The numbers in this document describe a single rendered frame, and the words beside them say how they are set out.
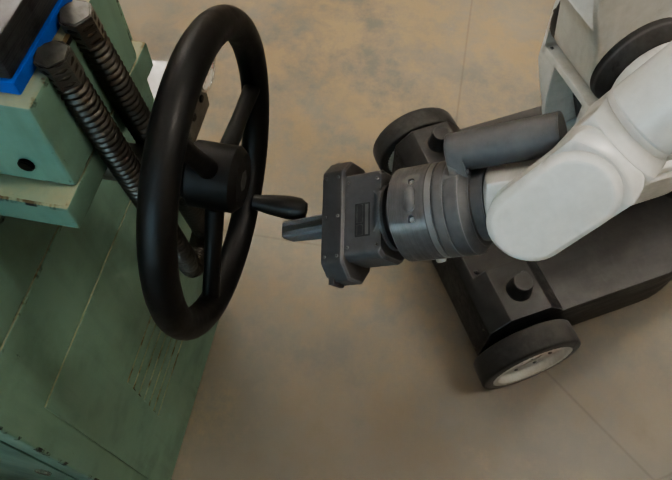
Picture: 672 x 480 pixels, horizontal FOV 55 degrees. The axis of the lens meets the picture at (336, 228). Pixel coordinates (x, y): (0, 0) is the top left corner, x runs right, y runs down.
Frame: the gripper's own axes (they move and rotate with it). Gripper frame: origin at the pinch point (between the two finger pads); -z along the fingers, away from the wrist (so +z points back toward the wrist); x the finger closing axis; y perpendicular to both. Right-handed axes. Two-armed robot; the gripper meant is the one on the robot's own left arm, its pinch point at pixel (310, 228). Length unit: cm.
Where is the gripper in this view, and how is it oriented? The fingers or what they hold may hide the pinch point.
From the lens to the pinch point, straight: 66.5
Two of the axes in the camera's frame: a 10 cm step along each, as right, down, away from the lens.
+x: 0.2, -9.7, 2.6
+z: 8.5, -1.2, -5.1
